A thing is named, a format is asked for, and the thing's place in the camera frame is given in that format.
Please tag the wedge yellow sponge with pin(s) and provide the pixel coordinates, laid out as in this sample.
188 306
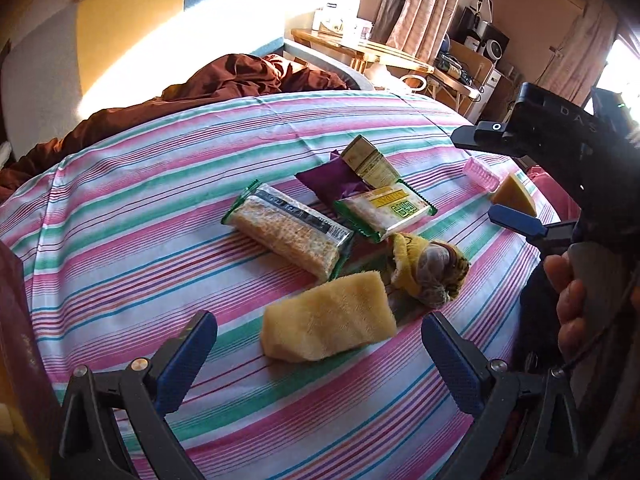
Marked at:
515 195

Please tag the striped bed sheet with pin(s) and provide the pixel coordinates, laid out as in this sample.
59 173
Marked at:
150 210

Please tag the pink cloth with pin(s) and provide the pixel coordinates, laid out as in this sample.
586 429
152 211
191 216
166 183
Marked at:
552 195

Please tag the light floral curtain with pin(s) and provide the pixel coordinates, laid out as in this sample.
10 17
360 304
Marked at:
580 60

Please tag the cluttered wooden desk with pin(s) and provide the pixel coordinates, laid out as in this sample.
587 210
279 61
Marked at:
462 80

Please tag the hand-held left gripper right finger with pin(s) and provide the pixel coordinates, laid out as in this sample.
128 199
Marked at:
452 360

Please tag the purple snack packet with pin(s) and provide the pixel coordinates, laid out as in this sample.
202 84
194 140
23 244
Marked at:
325 180

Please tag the grey bed frame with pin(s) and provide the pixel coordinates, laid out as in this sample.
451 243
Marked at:
320 57

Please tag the person's right hand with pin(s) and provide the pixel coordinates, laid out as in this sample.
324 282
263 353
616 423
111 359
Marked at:
567 310

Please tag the long yellow sponge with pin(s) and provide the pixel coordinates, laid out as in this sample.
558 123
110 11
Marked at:
325 320

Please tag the rice cracker packet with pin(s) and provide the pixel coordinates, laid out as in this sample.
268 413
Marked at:
285 230

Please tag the maroon and gold box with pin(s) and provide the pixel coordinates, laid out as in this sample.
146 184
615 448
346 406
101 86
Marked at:
25 360

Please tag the white fan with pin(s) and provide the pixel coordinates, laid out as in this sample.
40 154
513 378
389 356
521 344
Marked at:
494 50

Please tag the green label snack packet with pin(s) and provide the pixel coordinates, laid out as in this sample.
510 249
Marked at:
385 210

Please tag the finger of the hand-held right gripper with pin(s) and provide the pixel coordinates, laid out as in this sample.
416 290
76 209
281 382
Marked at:
480 132
515 221

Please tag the pink hair roller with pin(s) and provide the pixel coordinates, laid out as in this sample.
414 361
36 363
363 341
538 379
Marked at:
480 172

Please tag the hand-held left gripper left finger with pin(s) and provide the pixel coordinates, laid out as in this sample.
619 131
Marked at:
185 360

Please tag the wooden side table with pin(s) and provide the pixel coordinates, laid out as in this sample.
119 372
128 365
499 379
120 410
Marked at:
390 57

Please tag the brown blanket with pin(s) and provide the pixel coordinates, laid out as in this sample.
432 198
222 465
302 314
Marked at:
235 75

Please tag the black speaker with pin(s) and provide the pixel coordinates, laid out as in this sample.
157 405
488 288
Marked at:
480 22

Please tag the beige patterned curtain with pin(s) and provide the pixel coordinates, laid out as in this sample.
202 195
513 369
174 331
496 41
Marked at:
425 10

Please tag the multicolour sofa chair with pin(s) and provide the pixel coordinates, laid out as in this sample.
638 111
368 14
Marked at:
125 25

